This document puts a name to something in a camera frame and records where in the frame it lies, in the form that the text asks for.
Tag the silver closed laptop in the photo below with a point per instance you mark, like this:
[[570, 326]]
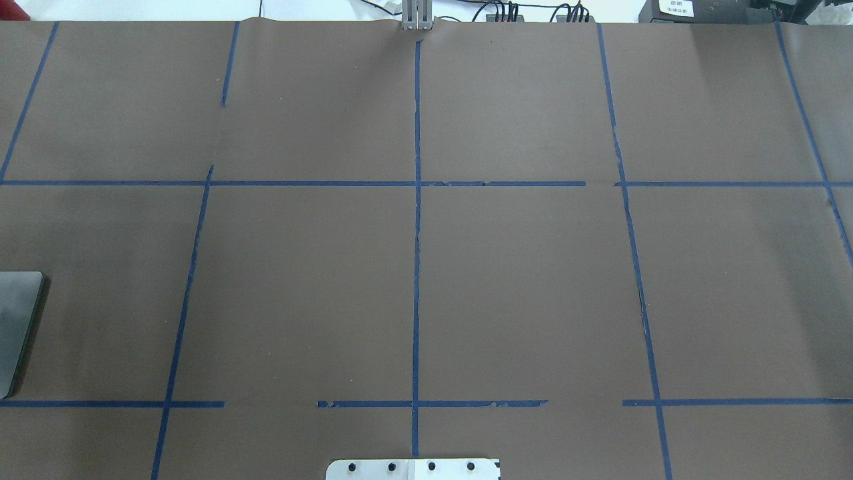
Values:
[[20, 298]]

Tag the brown paper table cover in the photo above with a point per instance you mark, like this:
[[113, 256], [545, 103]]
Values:
[[586, 251]]

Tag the black usb hub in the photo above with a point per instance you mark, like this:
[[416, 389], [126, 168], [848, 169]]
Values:
[[571, 13], [508, 12]]

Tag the black desktop computer box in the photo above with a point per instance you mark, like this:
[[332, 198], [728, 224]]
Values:
[[708, 12]]

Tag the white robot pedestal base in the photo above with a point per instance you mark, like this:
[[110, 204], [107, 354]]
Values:
[[441, 468]]

